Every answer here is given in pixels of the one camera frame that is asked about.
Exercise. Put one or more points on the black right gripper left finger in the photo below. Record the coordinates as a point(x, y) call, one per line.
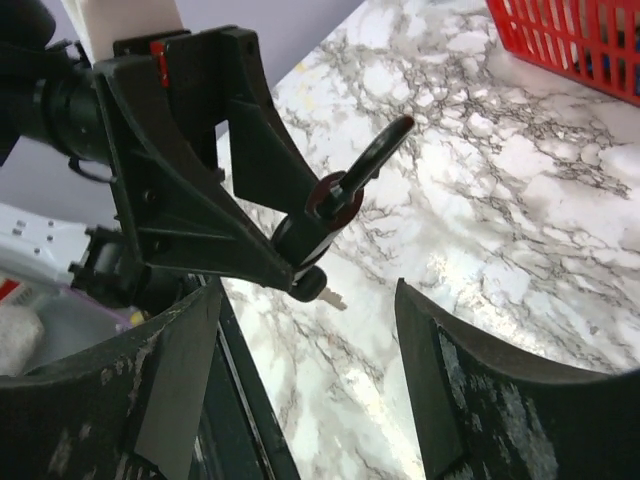
point(127, 408)

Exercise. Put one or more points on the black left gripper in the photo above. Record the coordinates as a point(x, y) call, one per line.
point(214, 76)

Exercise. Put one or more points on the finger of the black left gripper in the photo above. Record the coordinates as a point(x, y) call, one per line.
point(172, 211)

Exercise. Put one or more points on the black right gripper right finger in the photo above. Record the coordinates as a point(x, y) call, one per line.
point(485, 409)

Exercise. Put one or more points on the small black box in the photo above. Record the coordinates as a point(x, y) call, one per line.
point(304, 236)

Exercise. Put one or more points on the red plastic shopping basket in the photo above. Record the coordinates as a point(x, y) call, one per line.
point(595, 43)

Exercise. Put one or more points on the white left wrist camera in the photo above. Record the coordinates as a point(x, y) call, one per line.
point(100, 23)

